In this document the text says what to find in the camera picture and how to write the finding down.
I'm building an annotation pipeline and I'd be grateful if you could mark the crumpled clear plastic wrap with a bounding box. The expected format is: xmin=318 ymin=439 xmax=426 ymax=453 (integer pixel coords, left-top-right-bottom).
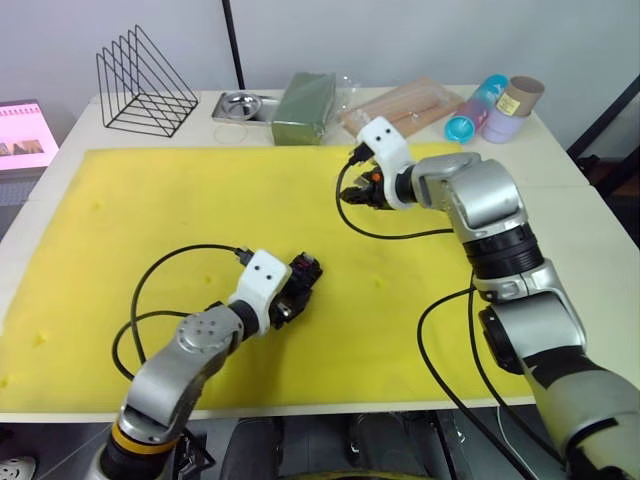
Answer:
xmin=332 ymin=73 xmax=362 ymax=110

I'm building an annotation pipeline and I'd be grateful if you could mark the white cord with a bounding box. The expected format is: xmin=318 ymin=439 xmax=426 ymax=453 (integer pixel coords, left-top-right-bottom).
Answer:
xmin=496 ymin=403 xmax=532 ymax=469

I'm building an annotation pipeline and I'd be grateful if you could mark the dark wooden chair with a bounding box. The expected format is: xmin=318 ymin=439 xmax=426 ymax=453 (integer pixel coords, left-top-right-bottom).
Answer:
xmin=566 ymin=73 xmax=640 ymax=217

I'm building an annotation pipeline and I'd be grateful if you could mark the yellow foam mat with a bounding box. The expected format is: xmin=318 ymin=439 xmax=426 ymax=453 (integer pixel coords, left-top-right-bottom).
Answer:
xmin=0 ymin=141 xmax=537 ymax=414

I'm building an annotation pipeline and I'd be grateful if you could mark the white perforated shoe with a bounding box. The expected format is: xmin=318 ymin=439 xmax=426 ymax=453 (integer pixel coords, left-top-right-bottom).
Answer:
xmin=0 ymin=441 xmax=37 ymax=480

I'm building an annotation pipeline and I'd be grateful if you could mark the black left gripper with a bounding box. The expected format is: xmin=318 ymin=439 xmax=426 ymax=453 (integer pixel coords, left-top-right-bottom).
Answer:
xmin=271 ymin=279 xmax=317 ymax=332

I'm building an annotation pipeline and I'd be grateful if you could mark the black right arm lower cable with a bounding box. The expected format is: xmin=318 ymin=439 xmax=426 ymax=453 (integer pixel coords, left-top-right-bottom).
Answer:
xmin=416 ymin=272 xmax=569 ymax=480

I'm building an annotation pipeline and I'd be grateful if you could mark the blue and pink tube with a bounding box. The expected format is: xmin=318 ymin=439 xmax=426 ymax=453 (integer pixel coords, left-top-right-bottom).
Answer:
xmin=444 ymin=74 xmax=511 ymax=146

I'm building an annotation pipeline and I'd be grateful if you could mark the black vertical pole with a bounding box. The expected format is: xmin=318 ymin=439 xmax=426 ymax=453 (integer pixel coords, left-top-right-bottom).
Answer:
xmin=220 ymin=0 xmax=247 ymax=91

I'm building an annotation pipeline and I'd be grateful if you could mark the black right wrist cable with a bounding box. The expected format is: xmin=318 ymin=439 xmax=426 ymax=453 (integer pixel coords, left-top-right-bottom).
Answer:
xmin=335 ymin=144 xmax=457 ymax=242

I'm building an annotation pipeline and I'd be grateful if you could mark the stainless steel tray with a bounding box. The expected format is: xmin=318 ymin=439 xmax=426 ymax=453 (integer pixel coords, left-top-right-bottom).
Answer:
xmin=209 ymin=90 xmax=282 ymax=123

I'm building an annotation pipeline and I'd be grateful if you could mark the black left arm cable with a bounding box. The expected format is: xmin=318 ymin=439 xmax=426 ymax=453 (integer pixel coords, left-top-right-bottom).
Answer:
xmin=111 ymin=242 xmax=251 ymax=382

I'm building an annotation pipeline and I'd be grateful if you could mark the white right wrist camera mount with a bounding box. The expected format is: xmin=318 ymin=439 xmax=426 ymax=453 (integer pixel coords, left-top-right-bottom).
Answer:
xmin=356 ymin=116 xmax=419 ymax=211

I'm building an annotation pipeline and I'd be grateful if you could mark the brown cardboard tube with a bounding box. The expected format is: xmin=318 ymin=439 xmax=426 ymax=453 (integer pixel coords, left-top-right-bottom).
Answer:
xmin=495 ymin=75 xmax=546 ymax=118

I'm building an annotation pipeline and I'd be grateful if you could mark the black wire file rack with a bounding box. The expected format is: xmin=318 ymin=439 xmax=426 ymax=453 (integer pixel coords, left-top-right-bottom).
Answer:
xmin=95 ymin=24 xmax=201 ymax=139

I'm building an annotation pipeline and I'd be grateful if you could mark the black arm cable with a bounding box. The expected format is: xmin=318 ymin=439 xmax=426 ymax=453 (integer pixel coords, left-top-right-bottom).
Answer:
xmin=111 ymin=242 xmax=251 ymax=382
xmin=416 ymin=272 xmax=569 ymax=480

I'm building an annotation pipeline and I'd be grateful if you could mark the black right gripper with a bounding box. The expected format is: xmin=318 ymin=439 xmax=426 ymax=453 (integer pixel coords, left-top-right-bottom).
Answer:
xmin=343 ymin=166 xmax=390 ymax=209

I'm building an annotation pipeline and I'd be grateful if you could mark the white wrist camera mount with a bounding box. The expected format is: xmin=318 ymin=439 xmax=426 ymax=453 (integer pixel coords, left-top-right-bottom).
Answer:
xmin=356 ymin=116 xmax=419 ymax=211
xmin=226 ymin=248 xmax=293 ymax=336

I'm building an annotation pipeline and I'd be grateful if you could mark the green sponge block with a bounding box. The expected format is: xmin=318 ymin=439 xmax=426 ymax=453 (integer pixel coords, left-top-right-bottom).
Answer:
xmin=270 ymin=70 xmax=338 ymax=147

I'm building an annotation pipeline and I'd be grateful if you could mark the clear package of wooden sticks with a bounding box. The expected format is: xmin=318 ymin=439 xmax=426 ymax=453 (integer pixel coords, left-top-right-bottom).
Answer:
xmin=339 ymin=75 xmax=466 ymax=140

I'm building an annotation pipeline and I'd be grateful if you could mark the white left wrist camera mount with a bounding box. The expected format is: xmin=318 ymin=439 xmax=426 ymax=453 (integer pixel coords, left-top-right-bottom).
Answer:
xmin=226 ymin=248 xmax=293 ymax=336

